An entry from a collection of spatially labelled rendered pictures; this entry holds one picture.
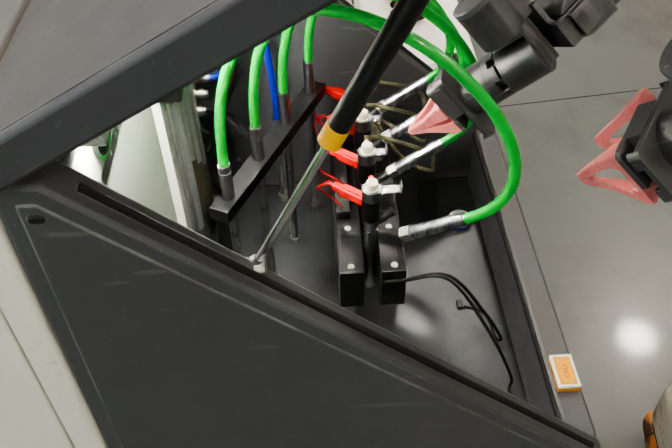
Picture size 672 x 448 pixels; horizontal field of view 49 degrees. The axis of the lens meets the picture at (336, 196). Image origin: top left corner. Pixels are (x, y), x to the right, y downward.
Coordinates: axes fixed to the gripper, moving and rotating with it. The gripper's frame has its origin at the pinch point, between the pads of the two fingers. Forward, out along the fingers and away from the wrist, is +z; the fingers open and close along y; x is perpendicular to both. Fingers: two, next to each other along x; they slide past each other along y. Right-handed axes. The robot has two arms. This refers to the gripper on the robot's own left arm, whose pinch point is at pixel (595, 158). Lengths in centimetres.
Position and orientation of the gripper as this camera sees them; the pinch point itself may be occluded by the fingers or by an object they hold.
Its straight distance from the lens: 79.5
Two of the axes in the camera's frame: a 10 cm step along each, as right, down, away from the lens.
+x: 7.0, 6.5, 2.9
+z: -5.0, 1.6, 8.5
